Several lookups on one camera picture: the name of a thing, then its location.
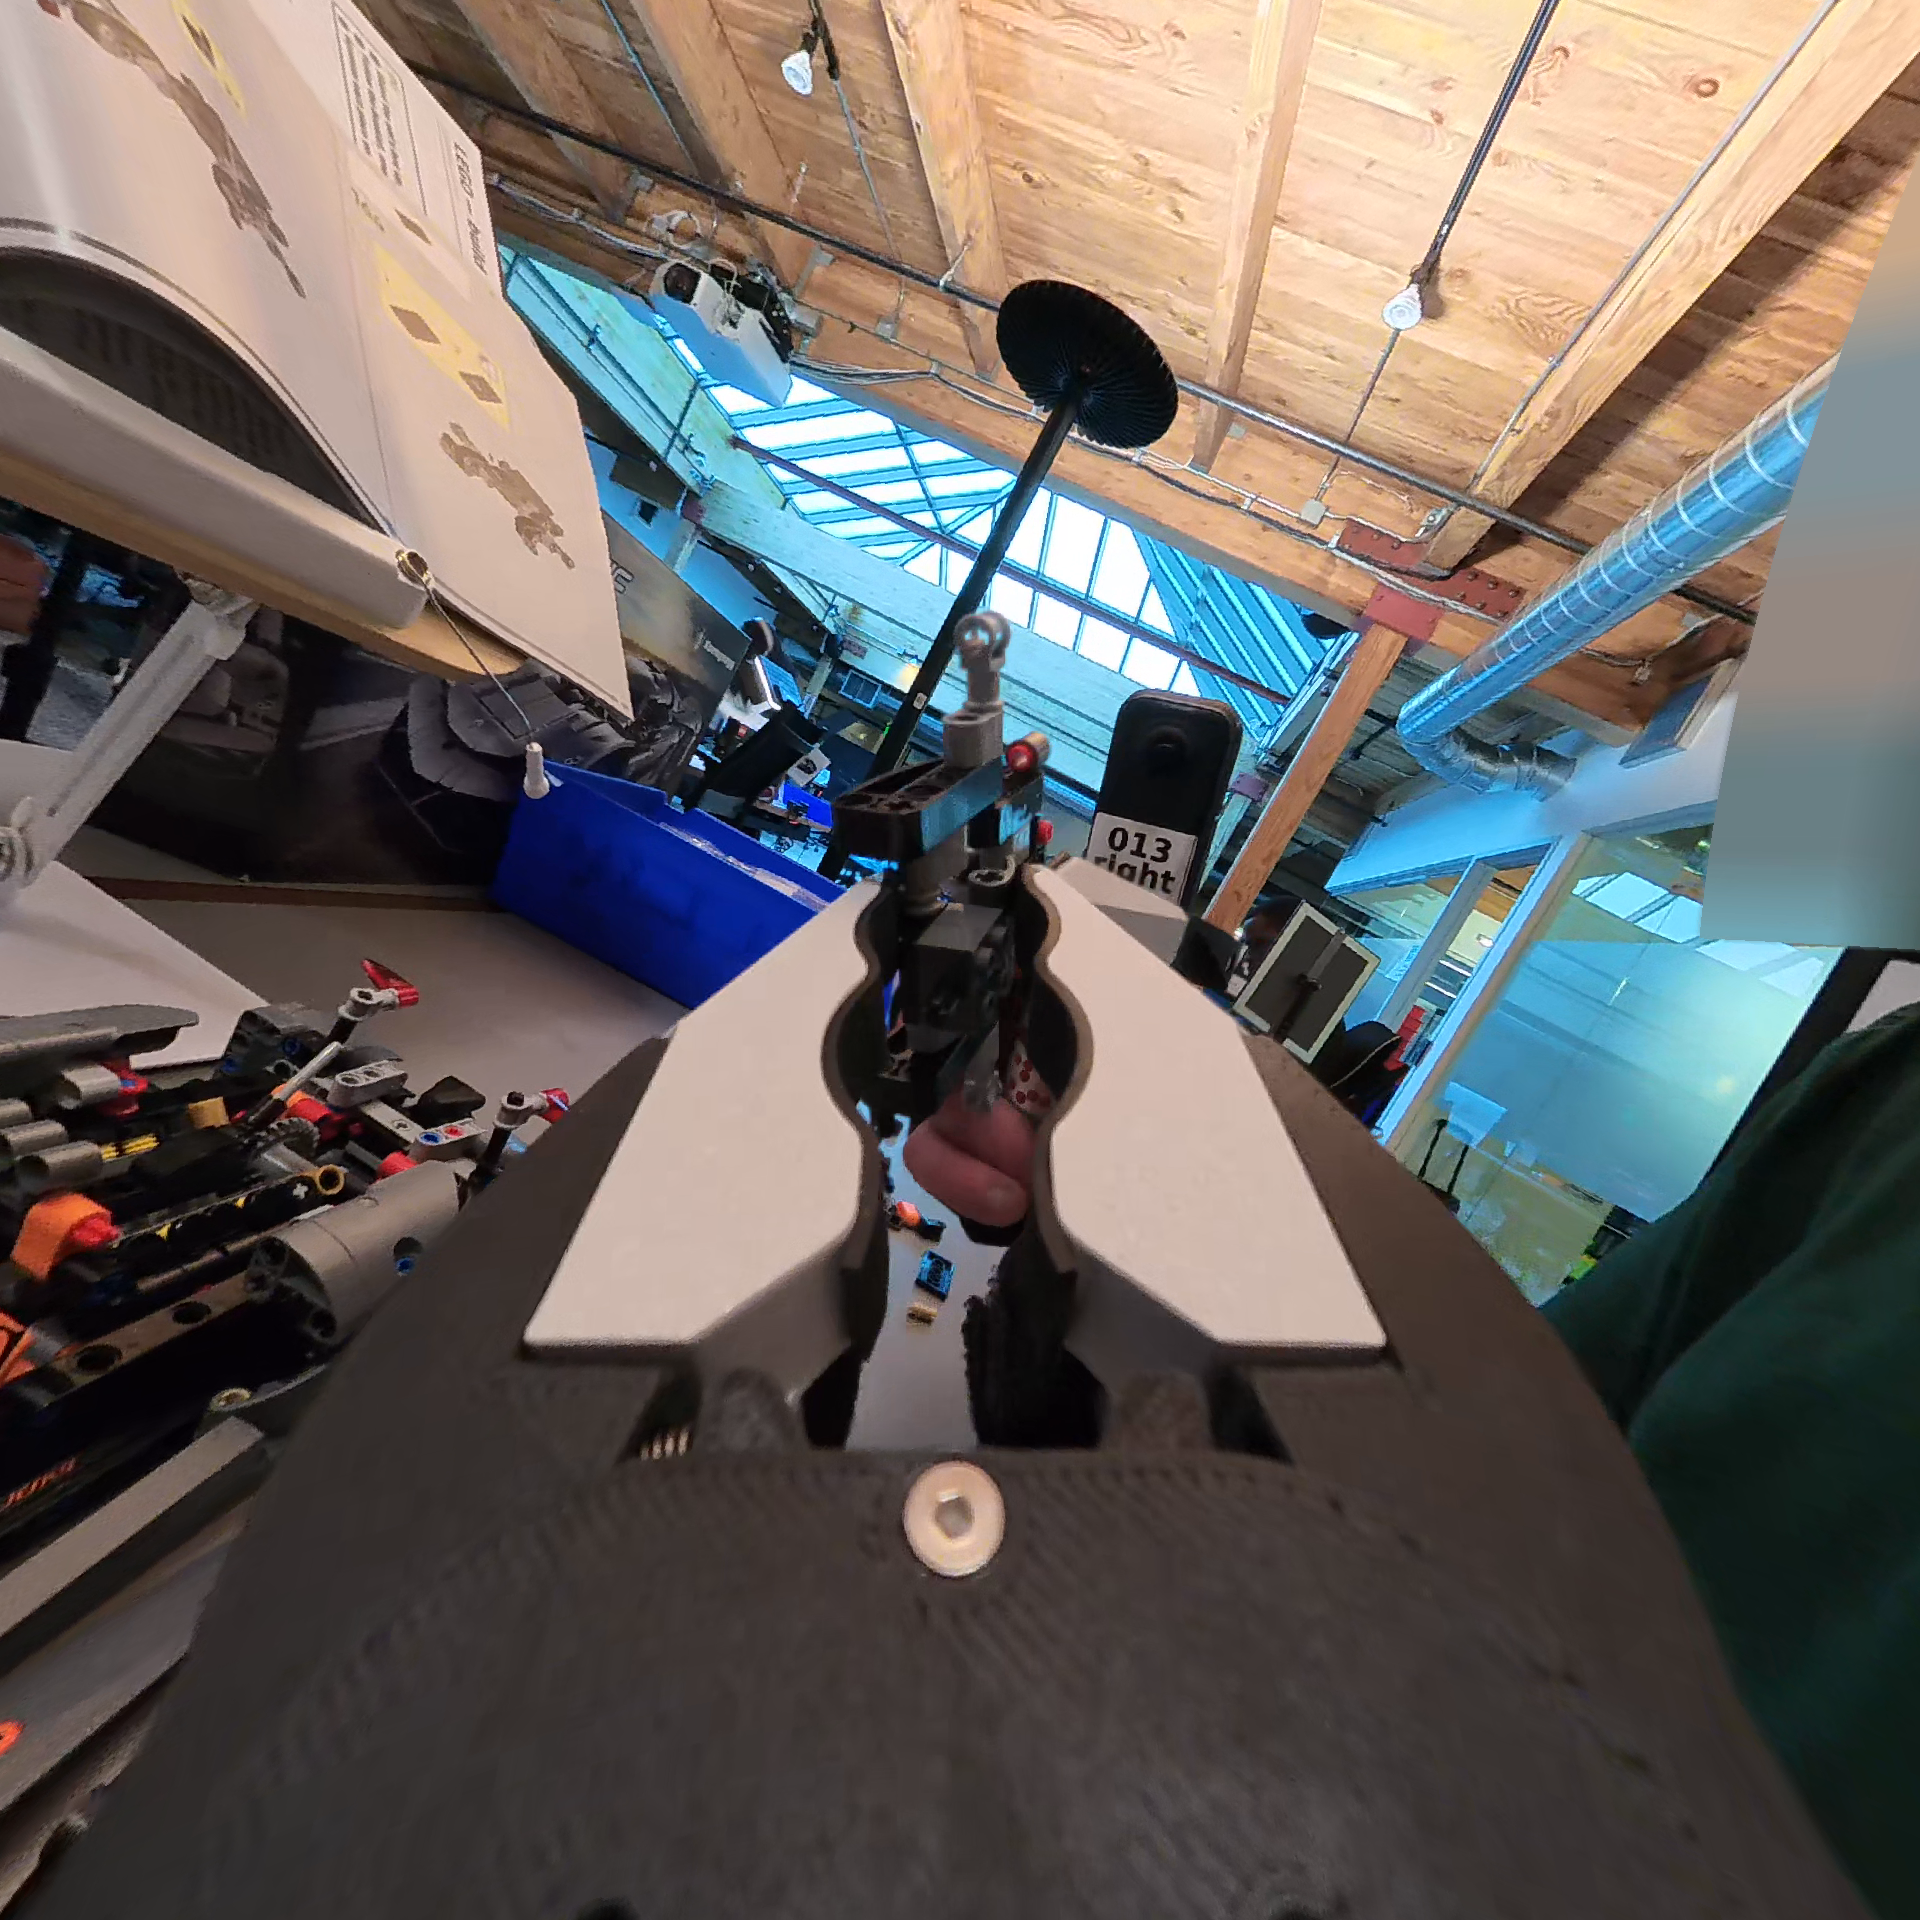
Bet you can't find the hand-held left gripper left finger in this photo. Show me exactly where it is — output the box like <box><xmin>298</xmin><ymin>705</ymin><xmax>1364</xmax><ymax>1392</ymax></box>
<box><xmin>520</xmin><ymin>875</ymin><xmax>894</xmax><ymax>1448</ymax></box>

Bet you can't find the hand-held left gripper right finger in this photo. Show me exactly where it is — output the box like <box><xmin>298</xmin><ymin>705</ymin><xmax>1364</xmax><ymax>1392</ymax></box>
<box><xmin>961</xmin><ymin>864</ymin><xmax>1392</xmax><ymax>1451</ymax></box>

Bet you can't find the small black grey lego subassembly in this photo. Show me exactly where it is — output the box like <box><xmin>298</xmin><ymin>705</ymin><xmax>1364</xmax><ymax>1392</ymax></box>
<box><xmin>832</xmin><ymin>605</ymin><xmax>1053</xmax><ymax>1124</ymax></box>

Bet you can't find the large lego vehicle model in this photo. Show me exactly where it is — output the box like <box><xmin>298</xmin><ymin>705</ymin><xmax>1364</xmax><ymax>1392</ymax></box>
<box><xmin>0</xmin><ymin>961</ymin><xmax>576</xmax><ymax>1569</ymax></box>

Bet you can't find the dark lego set box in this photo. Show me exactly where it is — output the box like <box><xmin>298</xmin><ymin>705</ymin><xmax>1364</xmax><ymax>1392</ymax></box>
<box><xmin>30</xmin><ymin>510</ymin><xmax>758</xmax><ymax>891</ymax></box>

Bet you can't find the open lego instruction booklet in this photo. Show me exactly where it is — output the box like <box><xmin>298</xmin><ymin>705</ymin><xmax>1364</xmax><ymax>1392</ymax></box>
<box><xmin>0</xmin><ymin>0</ymin><xmax>635</xmax><ymax>726</ymax></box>

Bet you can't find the person's right hand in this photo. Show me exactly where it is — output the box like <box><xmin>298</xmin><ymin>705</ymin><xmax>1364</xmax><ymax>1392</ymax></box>
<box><xmin>898</xmin><ymin>1103</ymin><xmax>1038</xmax><ymax>1248</ymax></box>

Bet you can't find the blue plastic bin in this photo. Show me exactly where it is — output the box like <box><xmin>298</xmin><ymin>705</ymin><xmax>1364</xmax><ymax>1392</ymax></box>
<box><xmin>488</xmin><ymin>756</ymin><xmax>854</xmax><ymax>1012</ymax></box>

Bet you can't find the black pole with round disc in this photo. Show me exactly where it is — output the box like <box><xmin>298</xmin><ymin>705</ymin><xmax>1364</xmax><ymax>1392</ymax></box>
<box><xmin>817</xmin><ymin>278</ymin><xmax>1183</xmax><ymax>878</ymax></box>

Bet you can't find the white ceiling projector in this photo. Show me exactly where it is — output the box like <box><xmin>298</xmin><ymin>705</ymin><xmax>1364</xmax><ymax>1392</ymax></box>
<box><xmin>645</xmin><ymin>253</ymin><xmax>799</xmax><ymax>411</ymax></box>

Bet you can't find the white paper sheet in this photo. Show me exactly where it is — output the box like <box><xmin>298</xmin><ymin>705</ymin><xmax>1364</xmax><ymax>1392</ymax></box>
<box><xmin>0</xmin><ymin>857</ymin><xmax>274</xmax><ymax>1070</ymax></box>

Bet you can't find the spiral metal air duct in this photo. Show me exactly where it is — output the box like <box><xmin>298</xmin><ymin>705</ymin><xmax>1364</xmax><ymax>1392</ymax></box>
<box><xmin>1396</xmin><ymin>357</ymin><xmax>1842</xmax><ymax>799</ymax></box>

